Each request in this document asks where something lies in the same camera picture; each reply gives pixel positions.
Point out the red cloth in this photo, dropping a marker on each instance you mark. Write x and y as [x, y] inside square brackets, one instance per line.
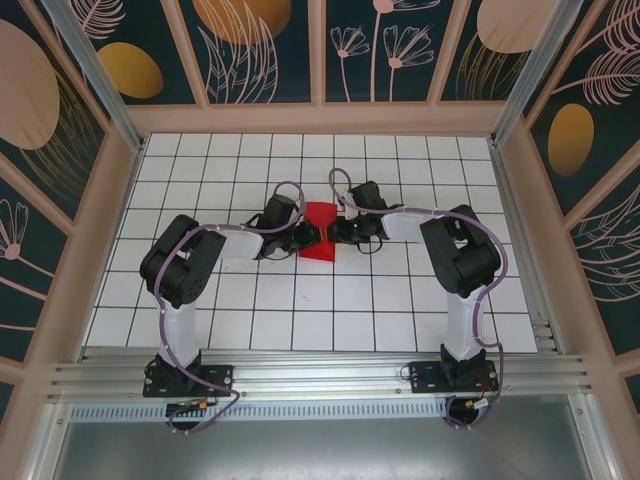
[320, 214]

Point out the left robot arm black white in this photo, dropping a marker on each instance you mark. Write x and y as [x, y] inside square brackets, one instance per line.
[180, 335]

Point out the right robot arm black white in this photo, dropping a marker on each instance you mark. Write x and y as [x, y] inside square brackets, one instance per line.
[462, 330]

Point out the white grid table mat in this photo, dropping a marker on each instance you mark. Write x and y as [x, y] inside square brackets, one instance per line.
[400, 165]

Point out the aluminium mounting rail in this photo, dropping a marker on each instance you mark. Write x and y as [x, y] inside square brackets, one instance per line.
[320, 375]

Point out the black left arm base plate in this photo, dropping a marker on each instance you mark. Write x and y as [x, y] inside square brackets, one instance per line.
[217, 372]

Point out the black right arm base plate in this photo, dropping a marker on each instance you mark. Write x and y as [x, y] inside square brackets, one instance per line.
[425, 380]

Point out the aluminium frame post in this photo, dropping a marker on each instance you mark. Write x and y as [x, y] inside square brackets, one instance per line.
[102, 85]
[532, 75]

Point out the aluminium side rail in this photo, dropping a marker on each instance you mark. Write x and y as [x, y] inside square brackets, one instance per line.
[542, 330]

